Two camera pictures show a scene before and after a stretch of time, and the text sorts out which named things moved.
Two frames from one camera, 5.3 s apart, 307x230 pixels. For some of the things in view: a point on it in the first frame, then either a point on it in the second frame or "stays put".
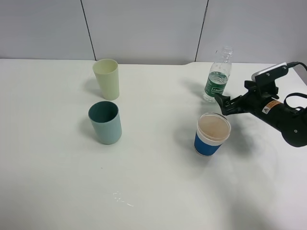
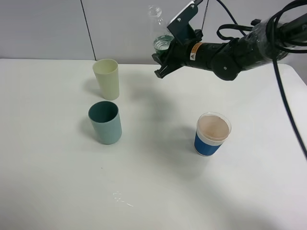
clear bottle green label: (220, 71) to (162, 36)
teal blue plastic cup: (105, 117) stays put
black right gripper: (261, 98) to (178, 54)
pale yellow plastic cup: (107, 72) stays put
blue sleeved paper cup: (213, 130) stays put
